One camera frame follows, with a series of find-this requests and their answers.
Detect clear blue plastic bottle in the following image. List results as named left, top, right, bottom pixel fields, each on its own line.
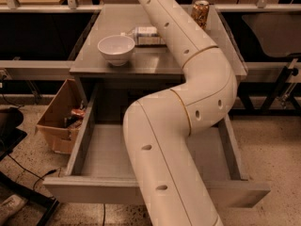
left=121, top=26, right=166, bottom=46

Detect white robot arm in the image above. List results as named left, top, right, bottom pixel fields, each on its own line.
left=123, top=0, right=237, bottom=226

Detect grey drawer cabinet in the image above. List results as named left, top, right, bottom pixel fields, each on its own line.
left=69, top=3, right=248, bottom=111

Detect open grey top drawer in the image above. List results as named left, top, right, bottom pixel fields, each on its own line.
left=44, top=84, right=270, bottom=208

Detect white ceramic bowl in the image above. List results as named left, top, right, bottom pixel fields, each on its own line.
left=97, top=35, right=135, bottom=66

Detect red items in box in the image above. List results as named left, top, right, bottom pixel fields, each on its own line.
left=64, top=108, right=86, bottom=129

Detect brown cardboard box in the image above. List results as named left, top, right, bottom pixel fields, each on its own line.
left=36, top=79, right=82, bottom=154

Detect orange patterned drink can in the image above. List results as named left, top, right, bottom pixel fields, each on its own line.
left=191, top=0, right=210, bottom=29

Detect black chair base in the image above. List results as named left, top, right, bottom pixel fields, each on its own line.
left=1, top=105, right=63, bottom=226

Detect white shoe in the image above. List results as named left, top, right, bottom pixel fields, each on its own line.
left=0, top=195, right=27, bottom=226

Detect black floor cable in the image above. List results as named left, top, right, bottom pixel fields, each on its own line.
left=6, top=153, right=62, bottom=190

